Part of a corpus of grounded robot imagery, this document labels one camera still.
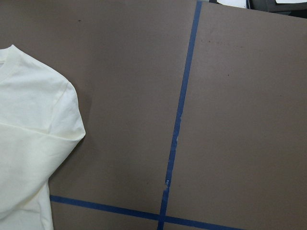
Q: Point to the cream long sleeve cat shirt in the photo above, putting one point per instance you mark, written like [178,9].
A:
[40,125]

